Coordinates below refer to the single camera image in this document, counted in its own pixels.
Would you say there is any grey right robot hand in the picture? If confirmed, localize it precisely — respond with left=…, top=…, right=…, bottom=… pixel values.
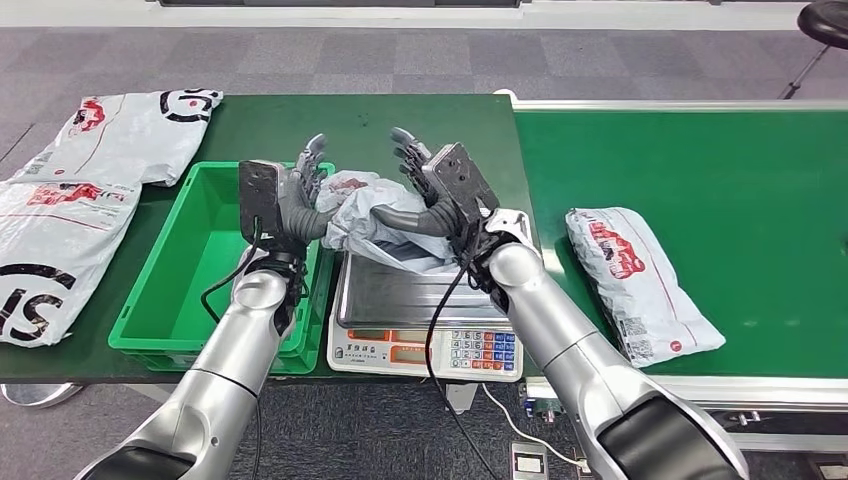
left=369, top=127, right=492, bottom=258

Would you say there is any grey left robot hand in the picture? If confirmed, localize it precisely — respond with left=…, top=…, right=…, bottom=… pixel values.
left=261, top=133, right=334, bottom=258

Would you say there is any grey parcel bag red print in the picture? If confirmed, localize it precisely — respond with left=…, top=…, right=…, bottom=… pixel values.
left=564, top=207, right=727, bottom=370

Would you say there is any white scale with steel tray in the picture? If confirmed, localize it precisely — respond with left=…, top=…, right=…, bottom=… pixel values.
left=326, top=206, right=535, bottom=384

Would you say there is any dark green table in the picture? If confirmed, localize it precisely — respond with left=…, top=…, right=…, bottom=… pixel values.
left=0, top=93, right=551, bottom=386

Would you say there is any green plastic bin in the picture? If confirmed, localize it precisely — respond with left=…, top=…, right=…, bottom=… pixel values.
left=108, top=160, right=337, bottom=376

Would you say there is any white table leg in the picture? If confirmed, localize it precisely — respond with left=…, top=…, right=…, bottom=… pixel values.
left=445, top=382, right=480, bottom=415

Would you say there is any large white courier bag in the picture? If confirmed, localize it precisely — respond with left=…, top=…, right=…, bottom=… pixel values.
left=0, top=180, right=144, bottom=349
left=9, top=89, right=225, bottom=189

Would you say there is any silver round base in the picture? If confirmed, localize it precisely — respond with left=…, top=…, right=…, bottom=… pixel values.
left=0, top=382, right=85, bottom=409

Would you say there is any black stool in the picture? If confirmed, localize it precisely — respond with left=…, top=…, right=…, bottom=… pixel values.
left=778, top=0, right=848, bottom=101

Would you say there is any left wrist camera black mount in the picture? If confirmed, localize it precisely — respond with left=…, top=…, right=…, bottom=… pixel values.
left=238, top=160, right=287, bottom=245

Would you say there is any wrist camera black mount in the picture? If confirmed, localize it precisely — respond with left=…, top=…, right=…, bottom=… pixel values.
left=238, top=160, right=287, bottom=245
left=421, top=141, right=501, bottom=223

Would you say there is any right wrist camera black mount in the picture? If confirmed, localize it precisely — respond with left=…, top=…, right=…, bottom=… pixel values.
left=421, top=141, right=501, bottom=223

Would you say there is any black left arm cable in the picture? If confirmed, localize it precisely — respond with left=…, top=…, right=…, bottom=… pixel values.
left=199, top=218, right=265, bottom=480

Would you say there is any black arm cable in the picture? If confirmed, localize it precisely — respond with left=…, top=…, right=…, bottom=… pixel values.
left=199, top=218, right=265, bottom=480
left=423, top=225, right=501, bottom=480

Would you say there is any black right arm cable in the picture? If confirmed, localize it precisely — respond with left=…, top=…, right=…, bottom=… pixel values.
left=423, top=225, right=501, bottom=480

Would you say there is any white power cable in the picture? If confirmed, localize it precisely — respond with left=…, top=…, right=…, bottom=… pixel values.
left=480, top=382, right=591, bottom=472

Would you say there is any green conveyor belt aluminium frame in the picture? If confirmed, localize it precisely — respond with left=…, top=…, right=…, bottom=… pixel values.
left=493, top=89, right=848, bottom=455

